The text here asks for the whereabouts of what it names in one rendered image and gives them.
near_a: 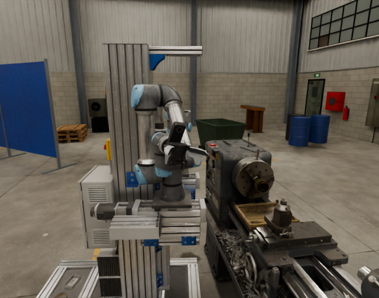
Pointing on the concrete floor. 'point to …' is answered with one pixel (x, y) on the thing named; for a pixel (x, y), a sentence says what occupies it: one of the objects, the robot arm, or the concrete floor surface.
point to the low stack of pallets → (72, 132)
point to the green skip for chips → (219, 130)
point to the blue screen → (23, 110)
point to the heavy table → (256, 112)
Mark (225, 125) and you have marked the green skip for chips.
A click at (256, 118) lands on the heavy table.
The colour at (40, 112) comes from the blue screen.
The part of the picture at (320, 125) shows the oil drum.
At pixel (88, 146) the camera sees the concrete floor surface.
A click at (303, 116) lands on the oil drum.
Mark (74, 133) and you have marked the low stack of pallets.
